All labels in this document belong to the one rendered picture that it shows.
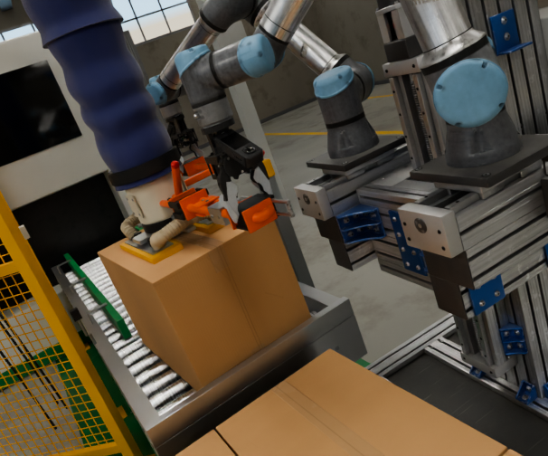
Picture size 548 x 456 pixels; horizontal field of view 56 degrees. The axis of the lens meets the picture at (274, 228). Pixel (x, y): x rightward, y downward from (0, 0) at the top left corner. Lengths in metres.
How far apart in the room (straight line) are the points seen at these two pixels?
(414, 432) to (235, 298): 0.59
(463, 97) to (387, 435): 0.73
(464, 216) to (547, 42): 0.59
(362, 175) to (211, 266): 0.50
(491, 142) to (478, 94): 0.18
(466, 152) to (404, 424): 0.60
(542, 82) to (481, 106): 0.56
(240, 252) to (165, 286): 0.23
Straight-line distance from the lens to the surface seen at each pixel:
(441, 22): 0.94
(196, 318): 1.44
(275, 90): 11.96
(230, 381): 1.50
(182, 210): 1.39
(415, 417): 1.26
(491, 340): 1.59
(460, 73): 0.92
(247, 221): 1.07
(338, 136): 1.49
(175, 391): 1.70
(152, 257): 1.51
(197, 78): 1.06
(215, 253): 1.42
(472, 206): 1.07
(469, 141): 1.10
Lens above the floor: 1.38
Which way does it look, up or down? 18 degrees down
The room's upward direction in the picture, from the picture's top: 21 degrees counter-clockwise
